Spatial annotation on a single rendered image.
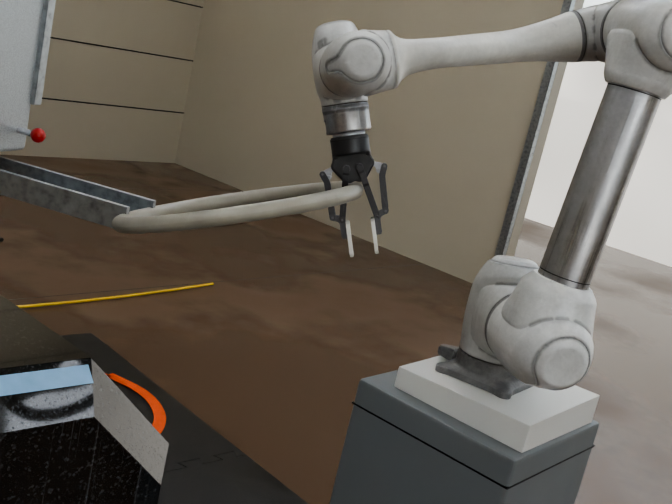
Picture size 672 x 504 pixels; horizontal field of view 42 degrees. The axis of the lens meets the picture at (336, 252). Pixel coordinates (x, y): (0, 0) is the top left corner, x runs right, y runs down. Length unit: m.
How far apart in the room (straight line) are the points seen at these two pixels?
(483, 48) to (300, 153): 5.94
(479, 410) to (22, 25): 1.23
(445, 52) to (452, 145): 5.05
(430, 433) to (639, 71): 0.81
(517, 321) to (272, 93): 6.30
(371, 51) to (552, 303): 0.57
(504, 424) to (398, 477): 0.27
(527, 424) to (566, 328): 0.23
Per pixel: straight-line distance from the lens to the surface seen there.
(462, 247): 6.59
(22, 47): 2.02
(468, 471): 1.83
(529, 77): 6.38
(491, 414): 1.82
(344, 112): 1.68
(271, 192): 1.94
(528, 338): 1.67
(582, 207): 1.69
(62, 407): 1.72
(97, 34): 8.00
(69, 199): 1.84
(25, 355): 1.76
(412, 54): 1.57
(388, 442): 1.93
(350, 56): 1.49
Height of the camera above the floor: 1.49
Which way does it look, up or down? 13 degrees down
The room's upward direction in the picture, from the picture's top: 13 degrees clockwise
